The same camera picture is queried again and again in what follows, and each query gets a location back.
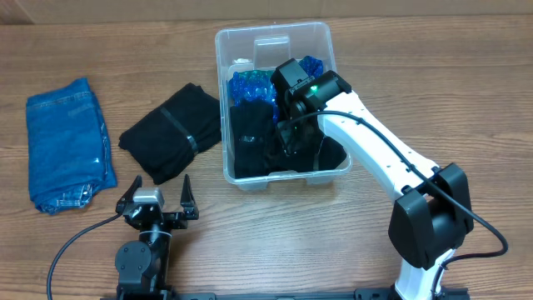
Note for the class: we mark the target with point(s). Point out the clear plastic storage bin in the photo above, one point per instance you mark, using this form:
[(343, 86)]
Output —
[(265, 48)]

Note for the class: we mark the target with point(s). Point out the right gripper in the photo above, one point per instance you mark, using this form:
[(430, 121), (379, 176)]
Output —
[(291, 143)]

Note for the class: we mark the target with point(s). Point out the blue denim jeans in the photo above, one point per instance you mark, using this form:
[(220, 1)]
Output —
[(69, 149)]

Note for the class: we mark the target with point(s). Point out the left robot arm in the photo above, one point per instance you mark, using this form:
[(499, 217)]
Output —
[(142, 264)]

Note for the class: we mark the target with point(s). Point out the black garment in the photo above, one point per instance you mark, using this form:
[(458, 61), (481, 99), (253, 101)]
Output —
[(167, 139), (252, 128), (328, 156)]

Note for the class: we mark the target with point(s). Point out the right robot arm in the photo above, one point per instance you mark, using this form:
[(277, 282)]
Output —
[(429, 220)]

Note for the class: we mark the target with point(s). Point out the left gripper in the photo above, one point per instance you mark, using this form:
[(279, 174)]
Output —
[(190, 209)]

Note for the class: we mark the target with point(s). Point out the blue sparkly garment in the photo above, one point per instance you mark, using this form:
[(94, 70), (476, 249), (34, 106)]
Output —
[(256, 85)]

